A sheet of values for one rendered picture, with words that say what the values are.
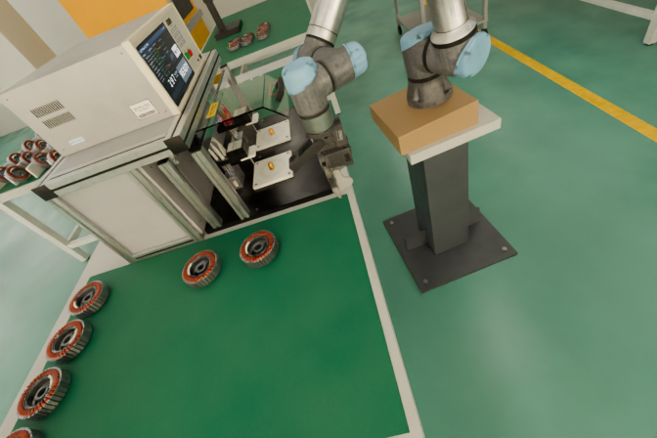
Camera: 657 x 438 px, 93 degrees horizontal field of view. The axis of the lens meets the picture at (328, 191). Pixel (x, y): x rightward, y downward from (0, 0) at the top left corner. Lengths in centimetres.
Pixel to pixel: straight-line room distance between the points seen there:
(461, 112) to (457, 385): 100
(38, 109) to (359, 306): 97
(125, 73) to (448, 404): 148
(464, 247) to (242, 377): 122
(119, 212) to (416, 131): 94
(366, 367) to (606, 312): 114
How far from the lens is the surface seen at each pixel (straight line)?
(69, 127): 114
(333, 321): 76
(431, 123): 105
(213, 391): 84
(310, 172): 108
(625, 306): 169
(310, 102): 68
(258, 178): 116
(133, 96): 101
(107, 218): 115
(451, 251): 168
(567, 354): 155
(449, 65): 97
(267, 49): 262
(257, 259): 90
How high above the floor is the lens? 142
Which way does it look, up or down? 42 degrees down
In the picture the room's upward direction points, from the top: 24 degrees counter-clockwise
